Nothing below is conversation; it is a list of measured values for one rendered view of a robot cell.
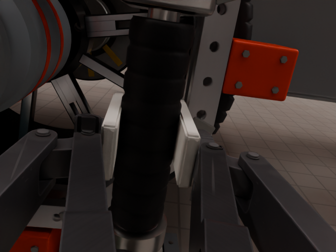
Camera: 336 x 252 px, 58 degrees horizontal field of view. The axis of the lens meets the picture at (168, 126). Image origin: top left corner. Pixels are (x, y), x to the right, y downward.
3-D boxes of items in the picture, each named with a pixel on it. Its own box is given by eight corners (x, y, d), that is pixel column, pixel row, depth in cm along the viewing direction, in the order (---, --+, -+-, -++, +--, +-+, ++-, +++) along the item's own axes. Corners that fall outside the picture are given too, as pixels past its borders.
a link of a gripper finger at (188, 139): (186, 135, 15) (201, 136, 15) (175, 98, 21) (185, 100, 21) (176, 188, 16) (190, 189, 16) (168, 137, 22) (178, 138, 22)
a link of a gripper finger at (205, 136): (203, 165, 14) (267, 172, 14) (189, 127, 18) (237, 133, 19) (197, 194, 14) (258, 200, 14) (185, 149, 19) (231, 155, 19)
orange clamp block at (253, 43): (209, 82, 47) (265, 89, 48) (221, 94, 39) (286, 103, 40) (219, 35, 44) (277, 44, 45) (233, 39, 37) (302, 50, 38)
